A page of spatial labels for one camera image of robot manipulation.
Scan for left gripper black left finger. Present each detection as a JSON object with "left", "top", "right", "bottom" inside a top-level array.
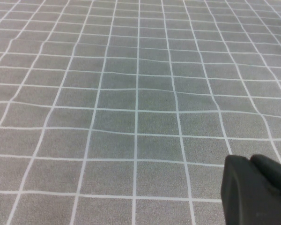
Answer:
[{"left": 220, "top": 154, "right": 281, "bottom": 225}]

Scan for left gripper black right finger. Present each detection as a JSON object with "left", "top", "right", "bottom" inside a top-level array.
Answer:
[{"left": 250, "top": 154, "right": 281, "bottom": 202}]

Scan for grey checked tablecloth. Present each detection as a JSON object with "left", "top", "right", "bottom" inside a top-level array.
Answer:
[{"left": 0, "top": 0, "right": 281, "bottom": 225}]

